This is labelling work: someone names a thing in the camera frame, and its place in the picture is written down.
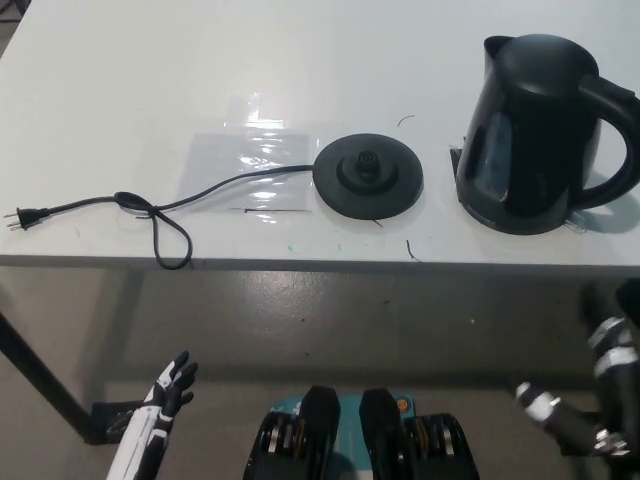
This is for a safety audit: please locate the black table leg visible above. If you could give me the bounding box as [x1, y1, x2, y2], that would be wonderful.
[614, 278, 640, 322]
[0, 309, 109, 445]

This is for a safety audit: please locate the black power cord with plug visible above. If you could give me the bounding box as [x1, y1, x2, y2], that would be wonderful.
[3, 163, 317, 272]

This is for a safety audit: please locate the black tape marker patch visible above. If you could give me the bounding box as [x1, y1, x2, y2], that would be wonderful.
[448, 146, 467, 181]

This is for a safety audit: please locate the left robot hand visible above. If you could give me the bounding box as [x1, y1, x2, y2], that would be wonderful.
[107, 349, 199, 480]

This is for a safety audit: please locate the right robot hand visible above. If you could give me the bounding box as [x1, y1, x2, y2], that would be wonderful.
[514, 287, 640, 459]

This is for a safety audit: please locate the clear plastic sheet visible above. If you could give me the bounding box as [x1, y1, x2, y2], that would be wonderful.
[178, 92, 346, 214]

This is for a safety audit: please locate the round black kettle base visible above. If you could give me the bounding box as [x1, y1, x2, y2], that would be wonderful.
[312, 132, 426, 220]

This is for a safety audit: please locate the black electric kettle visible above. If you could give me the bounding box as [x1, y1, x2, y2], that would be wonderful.
[455, 33, 640, 236]

